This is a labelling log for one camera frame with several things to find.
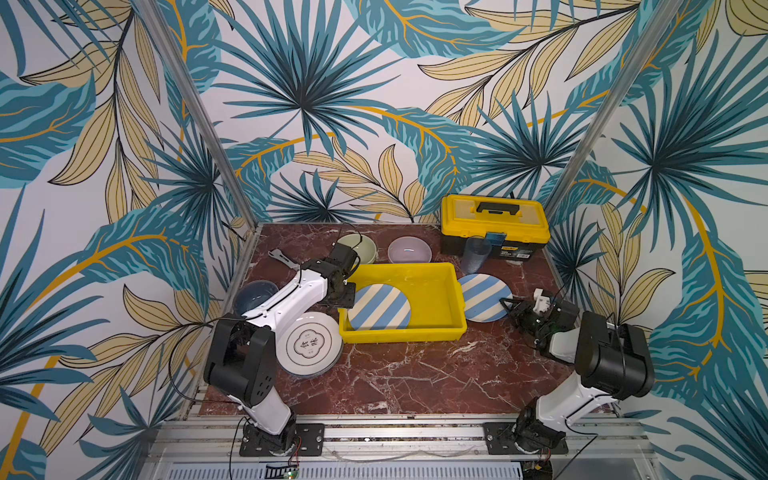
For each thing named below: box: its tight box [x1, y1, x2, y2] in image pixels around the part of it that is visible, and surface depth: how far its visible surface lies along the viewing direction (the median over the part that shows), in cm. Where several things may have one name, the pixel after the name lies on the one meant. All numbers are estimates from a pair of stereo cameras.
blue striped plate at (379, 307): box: [347, 283, 412, 331], surface depth 97 cm
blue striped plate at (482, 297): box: [458, 273, 513, 323], surface depth 100 cm
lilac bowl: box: [388, 236, 433, 263], surface depth 109 cm
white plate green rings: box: [276, 311, 344, 379], surface depth 87 cm
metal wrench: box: [268, 248, 300, 271], surface depth 111 cm
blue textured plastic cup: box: [461, 237, 492, 275], surface depth 100 cm
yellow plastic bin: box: [338, 262, 468, 344], surface depth 99 cm
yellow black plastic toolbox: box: [441, 194, 551, 260], surface depth 102 cm
